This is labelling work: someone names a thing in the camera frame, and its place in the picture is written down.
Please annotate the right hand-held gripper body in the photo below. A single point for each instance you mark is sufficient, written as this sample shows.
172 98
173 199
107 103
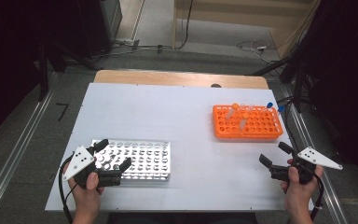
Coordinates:
318 158

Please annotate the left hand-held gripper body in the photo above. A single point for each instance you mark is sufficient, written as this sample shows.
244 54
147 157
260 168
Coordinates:
80 160

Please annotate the silver metal tube rack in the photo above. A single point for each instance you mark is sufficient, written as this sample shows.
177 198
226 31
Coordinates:
149 158

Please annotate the orange plastic tube rack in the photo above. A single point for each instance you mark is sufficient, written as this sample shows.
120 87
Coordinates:
261 127

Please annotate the orange-capped clear tube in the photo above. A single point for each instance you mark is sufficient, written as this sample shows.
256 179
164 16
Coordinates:
235 106
245 116

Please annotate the person's left hand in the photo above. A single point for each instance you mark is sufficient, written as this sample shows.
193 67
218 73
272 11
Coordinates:
87 196

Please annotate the person's right hand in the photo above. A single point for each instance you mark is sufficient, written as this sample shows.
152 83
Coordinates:
296 196

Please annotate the uncapped clear tube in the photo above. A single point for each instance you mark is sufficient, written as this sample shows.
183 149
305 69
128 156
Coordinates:
249 108

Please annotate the white table board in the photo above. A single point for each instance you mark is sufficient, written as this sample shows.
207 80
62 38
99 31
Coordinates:
167 118

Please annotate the black stand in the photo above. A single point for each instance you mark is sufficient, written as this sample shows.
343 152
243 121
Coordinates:
43 77
298 84

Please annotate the black table grommet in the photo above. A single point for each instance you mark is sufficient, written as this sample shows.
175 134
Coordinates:
216 85

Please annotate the wooden table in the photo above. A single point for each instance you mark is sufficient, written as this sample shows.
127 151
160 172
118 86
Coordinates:
167 77

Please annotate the black curtain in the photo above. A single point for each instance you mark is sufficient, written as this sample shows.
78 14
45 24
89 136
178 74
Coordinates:
348 62
6 62

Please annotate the power strip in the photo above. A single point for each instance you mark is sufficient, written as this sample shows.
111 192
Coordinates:
126 41

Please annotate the dark cabinet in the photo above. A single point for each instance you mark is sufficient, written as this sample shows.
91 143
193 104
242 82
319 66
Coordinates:
110 18

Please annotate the light wooden furniture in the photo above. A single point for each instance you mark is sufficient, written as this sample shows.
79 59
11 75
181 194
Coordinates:
223 14

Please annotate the metal floor rail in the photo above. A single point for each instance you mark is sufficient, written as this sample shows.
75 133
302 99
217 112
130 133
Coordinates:
329 193
17 149

